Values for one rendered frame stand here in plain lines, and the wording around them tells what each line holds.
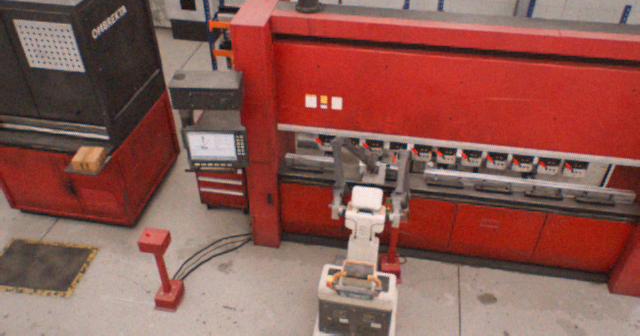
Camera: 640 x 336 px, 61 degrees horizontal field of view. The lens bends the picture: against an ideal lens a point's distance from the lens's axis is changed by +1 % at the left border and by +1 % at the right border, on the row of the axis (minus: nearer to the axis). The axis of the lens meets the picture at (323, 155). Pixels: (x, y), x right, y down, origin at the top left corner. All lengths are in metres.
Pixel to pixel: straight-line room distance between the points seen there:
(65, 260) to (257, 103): 2.50
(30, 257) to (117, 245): 0.77
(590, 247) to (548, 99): 1.51
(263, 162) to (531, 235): 2.39
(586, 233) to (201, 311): 3.33
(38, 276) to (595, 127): 4.86
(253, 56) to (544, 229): 2.83
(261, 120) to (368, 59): 0.97
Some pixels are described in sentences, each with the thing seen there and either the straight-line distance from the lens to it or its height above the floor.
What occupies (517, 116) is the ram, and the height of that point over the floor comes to 1.62.
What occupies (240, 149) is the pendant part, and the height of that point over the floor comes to 1.42.
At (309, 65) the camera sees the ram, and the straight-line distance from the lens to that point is 4.16.
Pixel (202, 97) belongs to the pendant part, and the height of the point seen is 1.87.
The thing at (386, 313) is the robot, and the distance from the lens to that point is 3.99.
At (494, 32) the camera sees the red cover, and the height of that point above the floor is 2.29.
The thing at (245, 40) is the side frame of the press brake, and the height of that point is 2.18.
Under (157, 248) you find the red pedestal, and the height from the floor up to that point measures 0.75.
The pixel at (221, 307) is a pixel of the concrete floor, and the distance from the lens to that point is 4.89.
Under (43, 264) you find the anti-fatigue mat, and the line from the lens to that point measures 5.70.
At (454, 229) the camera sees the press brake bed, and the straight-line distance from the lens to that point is 4.93.
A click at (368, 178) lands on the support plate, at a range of 4.47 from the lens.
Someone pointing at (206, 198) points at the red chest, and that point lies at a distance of 5.57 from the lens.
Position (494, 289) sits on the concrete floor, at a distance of 5.17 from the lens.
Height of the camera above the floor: 3.89
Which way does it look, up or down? 38 degrees down
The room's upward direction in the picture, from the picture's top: straight up
